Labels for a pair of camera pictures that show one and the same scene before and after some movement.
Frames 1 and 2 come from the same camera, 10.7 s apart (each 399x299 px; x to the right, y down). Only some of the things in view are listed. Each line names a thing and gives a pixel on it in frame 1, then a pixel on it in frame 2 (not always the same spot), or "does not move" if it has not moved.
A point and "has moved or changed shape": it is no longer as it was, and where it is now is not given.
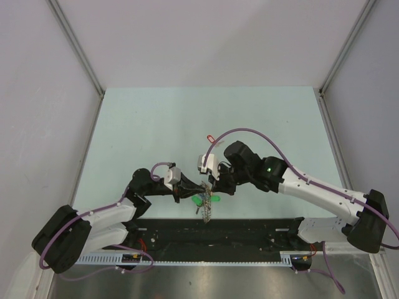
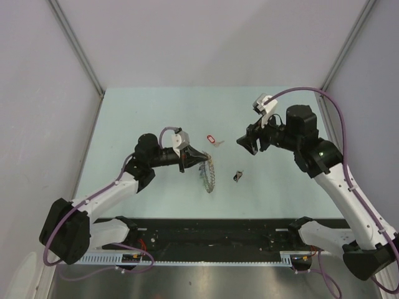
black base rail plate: [216, 235] does not move
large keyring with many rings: [205, 196] has moved or changed shape
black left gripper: [184, 189] -> [189, 162]
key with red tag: [211, 139] does not move
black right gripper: [219, 185] -> [254, 131]
